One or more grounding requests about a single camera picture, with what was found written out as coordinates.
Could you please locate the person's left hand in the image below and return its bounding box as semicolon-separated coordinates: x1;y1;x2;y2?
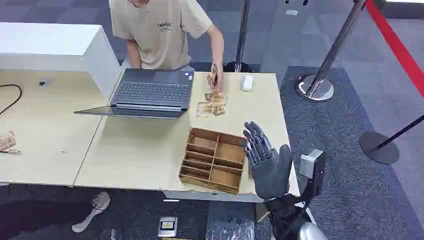
208;68;225;93

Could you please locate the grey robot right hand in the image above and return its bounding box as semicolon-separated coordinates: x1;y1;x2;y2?
243;121;294;202

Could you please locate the stack of printed cards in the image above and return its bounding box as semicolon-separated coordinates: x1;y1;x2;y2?
206;62;219;89

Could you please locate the small white box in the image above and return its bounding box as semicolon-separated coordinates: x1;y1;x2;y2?
240;74;255;92

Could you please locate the wooden divided card box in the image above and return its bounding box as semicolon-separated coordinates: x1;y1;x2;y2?
178;127;248;196

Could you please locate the dark grey open laptop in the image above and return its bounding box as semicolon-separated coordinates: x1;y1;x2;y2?
74;68;195;120

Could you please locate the person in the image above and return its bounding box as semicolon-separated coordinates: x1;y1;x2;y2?
108;0;226;93

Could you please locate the metal floor socket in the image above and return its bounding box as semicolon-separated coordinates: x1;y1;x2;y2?
157;216;179;238

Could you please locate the white desk partition cabinet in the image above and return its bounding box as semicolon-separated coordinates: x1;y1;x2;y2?
0;22;122;101

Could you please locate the red barrier belt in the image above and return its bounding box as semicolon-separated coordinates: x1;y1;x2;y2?
364;0;424;99

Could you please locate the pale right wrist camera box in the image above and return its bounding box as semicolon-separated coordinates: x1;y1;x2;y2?
299;148;328;198

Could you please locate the stanchion post with black base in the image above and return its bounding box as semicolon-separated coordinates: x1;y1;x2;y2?
223;0;253;74

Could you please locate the chrome stanchion post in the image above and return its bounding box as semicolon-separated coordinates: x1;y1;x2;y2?
295;0;368;103

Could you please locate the black cable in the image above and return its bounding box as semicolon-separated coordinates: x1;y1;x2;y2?
0;84;23;117

